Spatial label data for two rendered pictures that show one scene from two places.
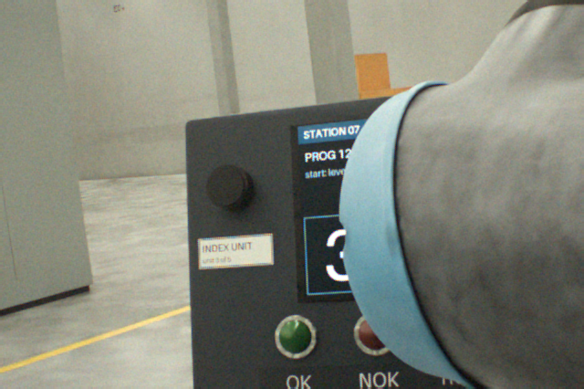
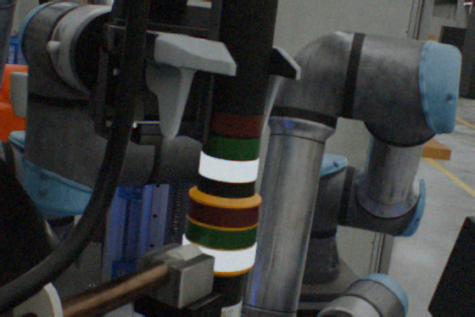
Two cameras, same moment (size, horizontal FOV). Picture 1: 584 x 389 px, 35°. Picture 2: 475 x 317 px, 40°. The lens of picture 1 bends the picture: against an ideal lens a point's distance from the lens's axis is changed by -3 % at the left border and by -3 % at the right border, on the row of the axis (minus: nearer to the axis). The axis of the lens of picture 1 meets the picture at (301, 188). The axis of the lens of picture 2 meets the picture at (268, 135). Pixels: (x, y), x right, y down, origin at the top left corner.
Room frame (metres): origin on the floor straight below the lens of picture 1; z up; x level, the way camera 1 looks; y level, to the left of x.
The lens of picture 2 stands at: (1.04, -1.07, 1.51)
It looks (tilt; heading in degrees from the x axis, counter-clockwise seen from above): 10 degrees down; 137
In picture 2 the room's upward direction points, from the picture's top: 7 degrees clockwise
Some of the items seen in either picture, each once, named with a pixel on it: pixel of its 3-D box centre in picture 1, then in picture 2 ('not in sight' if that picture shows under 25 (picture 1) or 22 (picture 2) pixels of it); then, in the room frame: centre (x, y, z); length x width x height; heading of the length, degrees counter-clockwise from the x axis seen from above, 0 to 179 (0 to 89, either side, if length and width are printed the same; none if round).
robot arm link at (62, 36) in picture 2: not in sight; (100, 52); (0.56, -0.82, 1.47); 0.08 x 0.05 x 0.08; 83
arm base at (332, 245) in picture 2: not in sight; (304, 244); (0.22, -0.17, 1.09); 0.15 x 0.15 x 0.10
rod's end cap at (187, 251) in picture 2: not in sight; (183, 264); (0.77, -0.87, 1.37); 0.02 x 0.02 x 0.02; 18
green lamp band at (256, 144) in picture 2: not in sight; (231, 142); (0.76, -0.84, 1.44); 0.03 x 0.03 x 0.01
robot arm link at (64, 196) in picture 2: not in sight; (84, 150); (0.48, -0.79, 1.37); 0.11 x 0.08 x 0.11; 83
